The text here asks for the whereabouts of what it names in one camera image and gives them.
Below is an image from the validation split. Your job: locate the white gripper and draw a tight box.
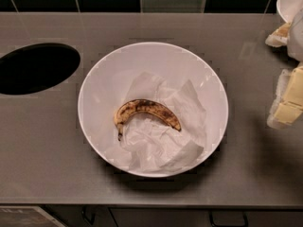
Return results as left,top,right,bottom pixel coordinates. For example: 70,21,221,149
265,9,303,130

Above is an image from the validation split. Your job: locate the spotted ripe banana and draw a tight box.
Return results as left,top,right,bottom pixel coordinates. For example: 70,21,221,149
114,99,182,140

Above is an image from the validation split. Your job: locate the large white bowl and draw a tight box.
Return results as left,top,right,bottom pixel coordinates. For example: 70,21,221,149
78,43,228,178

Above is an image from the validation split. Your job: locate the crumpled white paper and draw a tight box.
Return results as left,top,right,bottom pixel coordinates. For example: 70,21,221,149
121,73,206,172

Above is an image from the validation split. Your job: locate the round black counter hole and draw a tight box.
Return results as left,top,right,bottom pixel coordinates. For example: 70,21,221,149
0,43,80,95

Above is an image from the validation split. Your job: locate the black drawer handle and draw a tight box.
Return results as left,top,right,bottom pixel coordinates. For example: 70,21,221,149
209,211,249,227

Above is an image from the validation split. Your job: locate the black cabinet handle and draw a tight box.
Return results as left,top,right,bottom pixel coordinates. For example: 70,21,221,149
81,206,96,226

